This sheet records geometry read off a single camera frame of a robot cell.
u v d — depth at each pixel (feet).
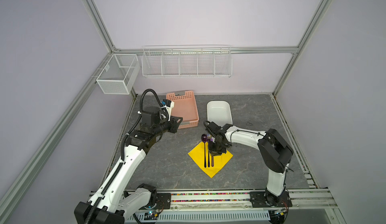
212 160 2.85
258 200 2.42
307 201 2.47
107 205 1.24
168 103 2.07
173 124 2.08
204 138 3.08
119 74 3.28
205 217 5.18
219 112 3.54
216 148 2.59
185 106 3.73
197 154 2.92
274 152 1.62
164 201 2.42
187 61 3.28
